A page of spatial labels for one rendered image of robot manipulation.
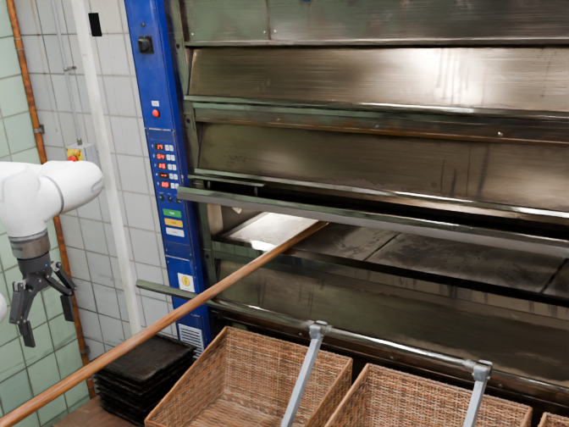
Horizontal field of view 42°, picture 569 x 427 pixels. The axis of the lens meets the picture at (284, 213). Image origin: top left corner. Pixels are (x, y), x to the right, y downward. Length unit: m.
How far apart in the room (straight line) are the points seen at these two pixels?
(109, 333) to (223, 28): 1.57
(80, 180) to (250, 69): 0.81
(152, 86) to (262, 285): 0.81
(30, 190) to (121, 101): 1.16
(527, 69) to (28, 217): 1.28
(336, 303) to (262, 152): 0.57
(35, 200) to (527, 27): 1.27
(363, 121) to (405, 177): 0.21
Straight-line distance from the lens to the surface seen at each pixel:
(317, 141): 2.39
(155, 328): 2.18
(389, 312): 2.46
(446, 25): 2.11
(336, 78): 2.28
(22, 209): 1.80
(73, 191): 1.88
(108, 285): 3.34
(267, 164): 2.49
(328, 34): 2.28
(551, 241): 1.98
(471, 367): 1.94
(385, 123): 2.23
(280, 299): 2.68
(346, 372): 2.57
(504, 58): 2.07
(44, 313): 3.50
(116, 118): 2.95
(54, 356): 3.59
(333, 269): 2.50
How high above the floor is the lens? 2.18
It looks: 20 degrees down
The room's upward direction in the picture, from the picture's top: 6 degrees counter-clockwise
